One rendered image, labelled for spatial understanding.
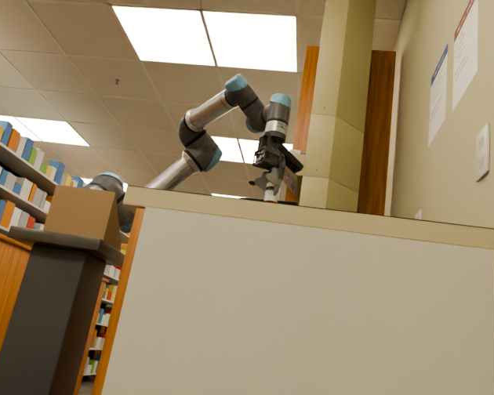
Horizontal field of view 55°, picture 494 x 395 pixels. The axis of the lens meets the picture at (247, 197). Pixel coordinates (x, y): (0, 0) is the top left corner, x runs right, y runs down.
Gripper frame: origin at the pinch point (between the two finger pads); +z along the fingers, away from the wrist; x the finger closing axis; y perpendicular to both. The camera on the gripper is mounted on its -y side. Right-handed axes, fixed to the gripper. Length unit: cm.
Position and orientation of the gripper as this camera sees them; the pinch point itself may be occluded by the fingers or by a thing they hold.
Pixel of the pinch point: (271, 193)
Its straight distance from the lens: 156.7
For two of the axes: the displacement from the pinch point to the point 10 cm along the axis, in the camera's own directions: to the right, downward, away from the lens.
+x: 5.1, -1.9, -8.4
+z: -1.6, 9.4, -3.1
